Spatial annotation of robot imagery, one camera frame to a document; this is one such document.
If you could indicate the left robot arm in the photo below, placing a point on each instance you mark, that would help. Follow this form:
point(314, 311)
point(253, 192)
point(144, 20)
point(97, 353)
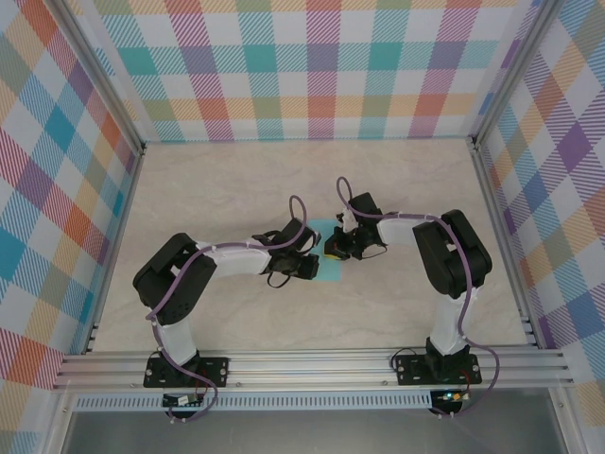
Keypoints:
point(227, 260)

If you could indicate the aluminium frame post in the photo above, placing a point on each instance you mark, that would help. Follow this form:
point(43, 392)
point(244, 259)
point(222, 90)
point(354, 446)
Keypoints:
point(106, 80)
point(513, 71)

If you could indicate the wide aluminium base rail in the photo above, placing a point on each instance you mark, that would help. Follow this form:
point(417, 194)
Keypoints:
point(307, 369)

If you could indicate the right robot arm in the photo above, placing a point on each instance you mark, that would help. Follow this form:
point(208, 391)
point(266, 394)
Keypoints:
point(449, 255)

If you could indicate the small circuit board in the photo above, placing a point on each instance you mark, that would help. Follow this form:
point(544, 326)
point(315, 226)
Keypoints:
point(451, 396)
point(182, 401)

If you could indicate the aluminium frame rail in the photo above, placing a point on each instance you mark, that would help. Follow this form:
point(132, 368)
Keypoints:
point(113, 260)
point(509, 260)

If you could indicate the right white camera bracket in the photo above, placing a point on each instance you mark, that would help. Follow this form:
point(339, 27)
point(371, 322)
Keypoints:
point(347, 221)

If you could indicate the teal paper sheet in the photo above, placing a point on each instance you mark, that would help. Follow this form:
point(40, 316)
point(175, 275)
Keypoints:
point(331, 272)

